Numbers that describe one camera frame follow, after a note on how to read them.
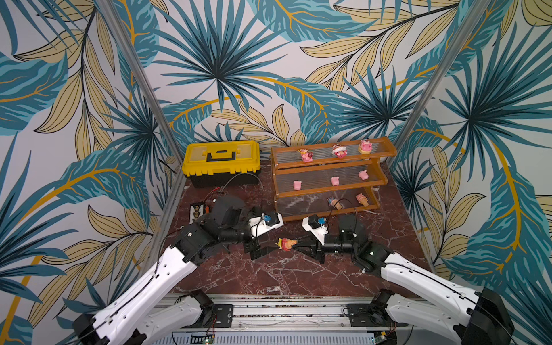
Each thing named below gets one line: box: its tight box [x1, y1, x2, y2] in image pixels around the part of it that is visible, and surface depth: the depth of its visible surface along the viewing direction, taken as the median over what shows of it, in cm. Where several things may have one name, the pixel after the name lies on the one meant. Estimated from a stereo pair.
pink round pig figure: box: [357, 138, 374, 155], surface depth 85 cm
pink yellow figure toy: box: [297, 148, 314, 163], surface depth 80 cm
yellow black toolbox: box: [181, 140, 261, 188], surface depth 100 cm
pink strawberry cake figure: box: [331, 143, 348, 159], surface depth 81 cm
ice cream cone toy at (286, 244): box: [275, 237, 298, 252], surface depth 70 cm
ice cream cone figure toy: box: [327, 196, 343, 211], surface depth 102 cm
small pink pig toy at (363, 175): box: [357, 169, 369, 181], surface depth 94 cm
